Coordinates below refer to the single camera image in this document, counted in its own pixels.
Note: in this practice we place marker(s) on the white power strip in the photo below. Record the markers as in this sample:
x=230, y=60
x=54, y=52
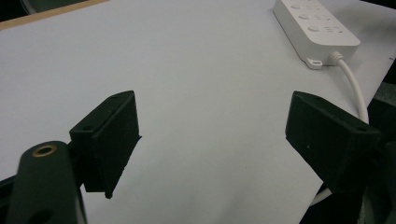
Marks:
x=314, y=29

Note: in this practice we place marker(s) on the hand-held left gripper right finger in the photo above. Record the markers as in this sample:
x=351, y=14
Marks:
x=327, y=146

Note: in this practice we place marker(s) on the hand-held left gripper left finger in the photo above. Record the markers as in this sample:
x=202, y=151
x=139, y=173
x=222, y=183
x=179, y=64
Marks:
x=106, y=143

